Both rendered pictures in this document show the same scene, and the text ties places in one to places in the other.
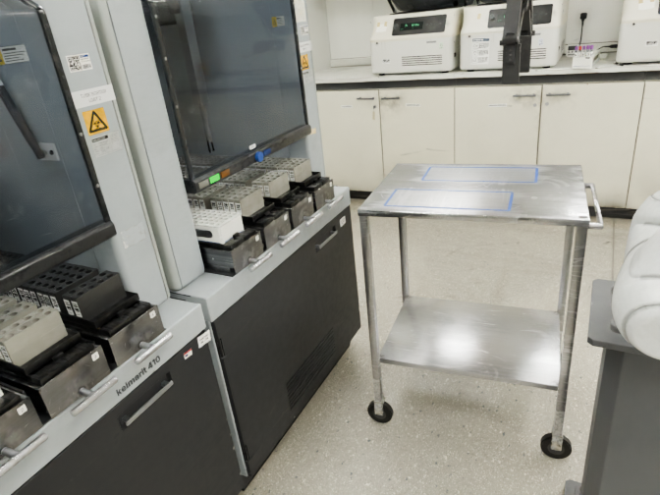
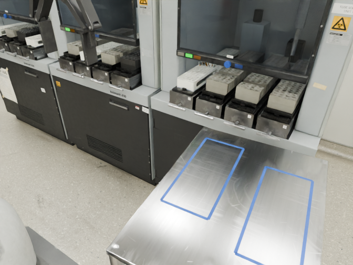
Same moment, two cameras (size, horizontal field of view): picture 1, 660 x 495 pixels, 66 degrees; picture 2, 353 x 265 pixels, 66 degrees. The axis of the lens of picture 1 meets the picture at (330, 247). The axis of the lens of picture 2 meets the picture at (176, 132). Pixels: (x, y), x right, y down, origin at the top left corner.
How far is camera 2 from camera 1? 163 cm
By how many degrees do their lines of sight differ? 78
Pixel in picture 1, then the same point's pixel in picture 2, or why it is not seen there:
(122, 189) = (146, 32)
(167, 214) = (164, 55)
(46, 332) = (110, 59)
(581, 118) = not seen: outside the picture
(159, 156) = (167, 28)
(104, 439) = (104, 99)
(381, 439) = not seen: hidden behind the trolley
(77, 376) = (100, 74)
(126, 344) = (115, 80)
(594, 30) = not seen: outside the picture
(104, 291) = (128, 62)
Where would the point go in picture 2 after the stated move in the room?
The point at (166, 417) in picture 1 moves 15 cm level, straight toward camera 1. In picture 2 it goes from (124, 117) to (99, 122)
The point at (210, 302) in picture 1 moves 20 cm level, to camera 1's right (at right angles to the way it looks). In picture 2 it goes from (152, 100) to (147, 119)
